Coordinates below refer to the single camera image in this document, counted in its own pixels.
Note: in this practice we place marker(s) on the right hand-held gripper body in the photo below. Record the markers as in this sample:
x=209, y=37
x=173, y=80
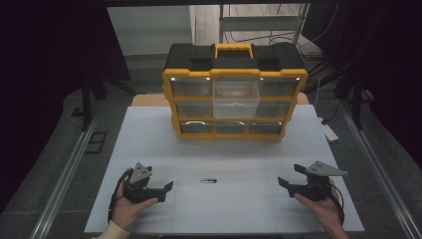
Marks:
x=318, y=186

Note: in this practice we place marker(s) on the person's right hand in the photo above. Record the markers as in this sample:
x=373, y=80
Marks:
x=325, y=210

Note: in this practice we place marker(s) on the closed clear organizer drawers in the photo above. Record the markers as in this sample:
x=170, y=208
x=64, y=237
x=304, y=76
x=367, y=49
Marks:
x=190, y=87

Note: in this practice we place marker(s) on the white power strip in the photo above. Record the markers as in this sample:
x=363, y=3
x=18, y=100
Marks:
x=329, y=131

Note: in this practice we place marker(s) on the small black screw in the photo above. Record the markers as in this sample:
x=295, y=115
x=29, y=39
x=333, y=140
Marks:
x=208, y=181

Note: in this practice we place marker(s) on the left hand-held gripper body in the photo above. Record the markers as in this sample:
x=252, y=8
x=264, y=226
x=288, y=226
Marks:
x=140, y=174

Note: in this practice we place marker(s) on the aluminium frame rail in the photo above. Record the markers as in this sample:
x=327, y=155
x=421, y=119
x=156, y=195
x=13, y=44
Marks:
x=64, y=176
x=381, y=169

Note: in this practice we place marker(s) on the yellow black drawer organizer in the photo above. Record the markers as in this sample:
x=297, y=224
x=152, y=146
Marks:
x=232, y=59

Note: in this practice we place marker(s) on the person's left hand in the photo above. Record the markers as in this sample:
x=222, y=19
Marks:
x=124, y=210

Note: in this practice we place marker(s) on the black metal stand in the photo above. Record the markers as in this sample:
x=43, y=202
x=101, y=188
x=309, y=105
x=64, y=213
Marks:
x=87, y=103
x=356, y=103

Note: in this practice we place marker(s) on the grey metal shelf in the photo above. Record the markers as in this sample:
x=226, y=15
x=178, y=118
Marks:
x=260, y=23

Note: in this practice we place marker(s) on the dark curtain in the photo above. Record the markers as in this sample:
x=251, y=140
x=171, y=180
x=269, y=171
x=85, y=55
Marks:
x=388, y=66
x=46, y=66

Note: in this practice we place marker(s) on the clear plastic drawer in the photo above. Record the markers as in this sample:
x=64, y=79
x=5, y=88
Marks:
x=235, y=99

